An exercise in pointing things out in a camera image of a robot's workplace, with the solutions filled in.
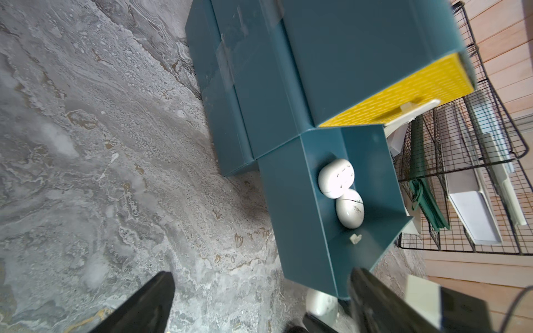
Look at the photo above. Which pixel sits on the black wire desk organizer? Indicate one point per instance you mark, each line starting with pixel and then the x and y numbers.
pixel 461 163

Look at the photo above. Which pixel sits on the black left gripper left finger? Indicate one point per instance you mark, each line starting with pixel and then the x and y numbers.
pixel 147 310

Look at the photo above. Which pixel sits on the yellow drawer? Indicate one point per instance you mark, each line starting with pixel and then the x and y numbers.
pixel 445 80

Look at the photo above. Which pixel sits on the white round earphone case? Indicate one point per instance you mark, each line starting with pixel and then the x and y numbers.
pixel 350 209
pixel 336 178

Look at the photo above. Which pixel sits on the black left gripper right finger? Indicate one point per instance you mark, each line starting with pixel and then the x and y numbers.
pixel 376 308

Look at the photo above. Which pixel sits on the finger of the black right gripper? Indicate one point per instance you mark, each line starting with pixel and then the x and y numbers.
pixel 314 325

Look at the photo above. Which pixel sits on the teal drawer cabinet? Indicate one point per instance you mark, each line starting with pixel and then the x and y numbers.
pixel 270 71

